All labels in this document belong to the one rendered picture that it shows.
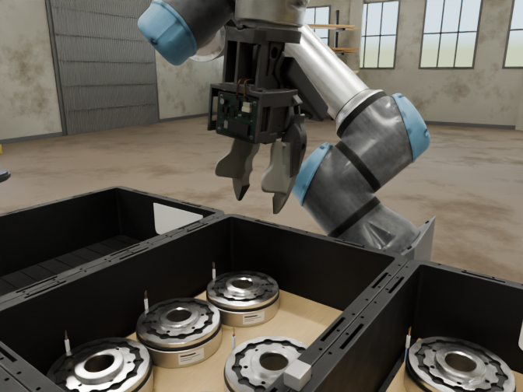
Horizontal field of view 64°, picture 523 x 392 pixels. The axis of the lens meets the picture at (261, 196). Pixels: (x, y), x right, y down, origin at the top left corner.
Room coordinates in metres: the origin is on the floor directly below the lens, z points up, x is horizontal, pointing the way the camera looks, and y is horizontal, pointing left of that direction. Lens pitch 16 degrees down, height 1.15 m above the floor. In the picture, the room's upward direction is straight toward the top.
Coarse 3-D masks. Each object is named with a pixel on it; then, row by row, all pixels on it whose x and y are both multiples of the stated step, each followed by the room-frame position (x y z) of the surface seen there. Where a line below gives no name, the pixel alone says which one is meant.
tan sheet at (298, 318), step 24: (288, 312) 0.52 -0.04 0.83; (312, 312) 0.52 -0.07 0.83; (336, 312) 0.52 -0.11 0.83; (240, 336) 0.46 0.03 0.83; (288, 336) 0.46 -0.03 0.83; (312, 336) 0.46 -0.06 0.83; (216, 360) 0.42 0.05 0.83; (168, 384) 0.38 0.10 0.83; (192, 384) 0.38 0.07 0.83; (216, 384) 0.38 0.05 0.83
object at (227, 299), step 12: (228, 276) 0.57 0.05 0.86; (252, 276) 0.57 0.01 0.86; (264, 276) 0.57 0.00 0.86; (216, 288) 0.54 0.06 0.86; (264, 288) 0.53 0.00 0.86; (276, 288) 0.53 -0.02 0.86; (216, 300) 0.50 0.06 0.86; (228, 300) 0.50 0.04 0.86; (240, 300) 0.50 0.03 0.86; (252, 300) 0.50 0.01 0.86; (264, 300) 0.50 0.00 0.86
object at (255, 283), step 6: (240, 276) 0.56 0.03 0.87; (246, 276) 0.56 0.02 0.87; (228, 282) 0.54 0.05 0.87; (234, 282) 0.54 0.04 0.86; (252, 282) 0.54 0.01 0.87; (258, 282) 0.54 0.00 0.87; (228, 288) 0.52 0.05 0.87; (234, 288) 0.52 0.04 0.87; (252, 288) 0.52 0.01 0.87; (258, 288) 0.53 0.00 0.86; (234, 294) 0.51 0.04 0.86; (240, 294) 0.51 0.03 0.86; (246, 294) 0.51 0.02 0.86
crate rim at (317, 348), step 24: (240, 216) 0.64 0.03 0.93; (168, 240) 0.54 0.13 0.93; (336, 240) 0.54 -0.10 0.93; (120, 264) 0.47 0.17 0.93; (48, 288) 0.41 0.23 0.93; (0, 312) 0.36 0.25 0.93; (360, 312) 0.36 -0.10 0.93; (336, 336) 0.32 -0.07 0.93; (0, 360) 0.29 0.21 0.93; (24, 360) 0.29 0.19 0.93; (312, 360) 0.29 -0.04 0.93; (24, 384) 0.26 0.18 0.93; (48, 384) 0.26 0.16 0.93
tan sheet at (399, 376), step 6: (402, 366) 0.41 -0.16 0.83; (402, 372) 0.40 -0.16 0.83; (516, 372) 0.40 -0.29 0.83; (396, 378) 0.39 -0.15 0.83; (402, 378) 0.39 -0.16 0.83; (516, 378) 0.39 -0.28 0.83; (522, 378) 0.39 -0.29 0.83; (390, 384) 0.38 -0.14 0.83; (396, 384) 0.38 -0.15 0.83; (402, 384) 0.38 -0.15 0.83; (516, 384) 0.38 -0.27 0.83; (522, 384) 0.38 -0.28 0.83; (390, 390) 0.37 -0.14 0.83; (396, 390) 0.37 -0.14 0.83; (402, 390) 0.37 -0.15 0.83; (516, 390) 0.37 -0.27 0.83; (522, 390) 0.37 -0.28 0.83
